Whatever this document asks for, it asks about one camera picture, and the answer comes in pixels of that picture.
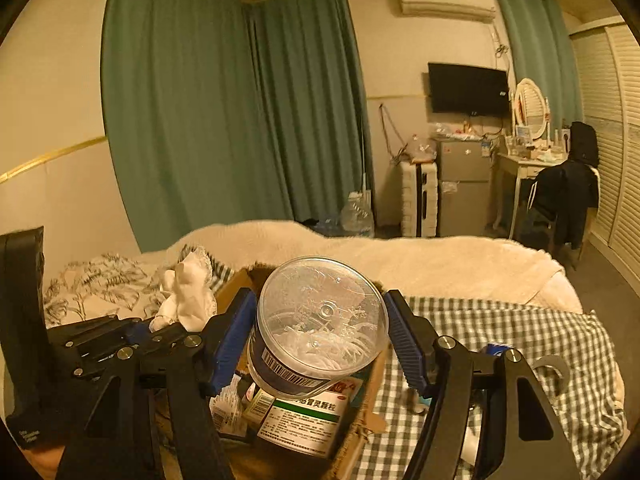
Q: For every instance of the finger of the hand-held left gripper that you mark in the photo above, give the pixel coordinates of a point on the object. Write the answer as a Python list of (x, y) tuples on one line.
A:
[(137, 331), (95, 362)]

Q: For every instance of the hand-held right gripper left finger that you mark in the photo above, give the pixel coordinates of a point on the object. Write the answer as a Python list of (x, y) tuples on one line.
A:
[(235, 340)]

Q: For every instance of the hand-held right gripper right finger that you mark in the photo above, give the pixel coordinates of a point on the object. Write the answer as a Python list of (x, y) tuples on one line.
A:
[(405, 345)]

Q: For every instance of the green white tube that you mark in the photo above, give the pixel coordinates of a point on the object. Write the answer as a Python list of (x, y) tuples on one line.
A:
[(422, 404)]

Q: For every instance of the clear round plastic tub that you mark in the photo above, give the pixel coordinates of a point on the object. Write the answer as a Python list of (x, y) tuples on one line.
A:
[(310, 320)]

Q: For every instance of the white green medicine box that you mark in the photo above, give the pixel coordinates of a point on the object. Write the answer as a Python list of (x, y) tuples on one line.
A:
[(300, 425)]

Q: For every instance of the brown cardboard box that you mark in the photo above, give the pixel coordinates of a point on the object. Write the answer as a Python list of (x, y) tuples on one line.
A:
[(357, 452)]

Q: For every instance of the leaf print bedsheet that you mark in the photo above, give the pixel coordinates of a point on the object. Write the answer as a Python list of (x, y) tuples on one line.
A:
[(100, 285)]

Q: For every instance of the cream knitted blanket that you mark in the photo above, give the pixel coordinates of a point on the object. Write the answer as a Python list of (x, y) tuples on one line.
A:
[(400, 260)]

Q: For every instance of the blue white pack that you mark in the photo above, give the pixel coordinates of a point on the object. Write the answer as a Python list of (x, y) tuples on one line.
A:
[(497, 347)]

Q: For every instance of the large clear water jug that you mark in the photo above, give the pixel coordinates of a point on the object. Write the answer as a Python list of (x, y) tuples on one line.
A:
[(357, 217)]

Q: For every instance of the white ribbed suitcase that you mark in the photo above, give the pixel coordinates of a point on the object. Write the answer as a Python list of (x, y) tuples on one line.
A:
[(412, 200)]

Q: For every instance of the grey tape roll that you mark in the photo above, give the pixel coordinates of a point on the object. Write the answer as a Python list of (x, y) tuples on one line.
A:
[(557, 362)]

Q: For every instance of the grey small fridge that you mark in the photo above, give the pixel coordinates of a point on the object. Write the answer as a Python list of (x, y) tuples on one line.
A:
[(462, 185)]

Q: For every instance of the clear plastic bag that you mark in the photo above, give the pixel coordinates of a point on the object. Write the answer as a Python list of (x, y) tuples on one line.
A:
[(420, 149)]

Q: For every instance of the white dressing table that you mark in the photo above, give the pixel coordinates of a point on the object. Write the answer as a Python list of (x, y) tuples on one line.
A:
[(515, 167)]

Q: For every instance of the chair with dark clothes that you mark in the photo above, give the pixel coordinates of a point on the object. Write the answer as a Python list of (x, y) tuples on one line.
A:
[(565, 195)]

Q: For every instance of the white oval mirror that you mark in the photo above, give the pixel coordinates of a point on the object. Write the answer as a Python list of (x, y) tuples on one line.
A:
[(532, 107)]

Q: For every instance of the white louvred wardrobe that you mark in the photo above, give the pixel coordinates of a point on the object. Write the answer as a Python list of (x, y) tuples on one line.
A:
[(615, 135)]

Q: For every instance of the narrow green curtain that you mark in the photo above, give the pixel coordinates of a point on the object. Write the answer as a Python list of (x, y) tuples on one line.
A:
[(540, 40)]

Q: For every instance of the white air conditioner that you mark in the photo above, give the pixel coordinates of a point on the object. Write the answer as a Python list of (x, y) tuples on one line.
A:
[(445, 2)]

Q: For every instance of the black wall television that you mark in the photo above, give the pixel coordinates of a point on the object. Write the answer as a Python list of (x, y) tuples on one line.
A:
[(467, 87)]

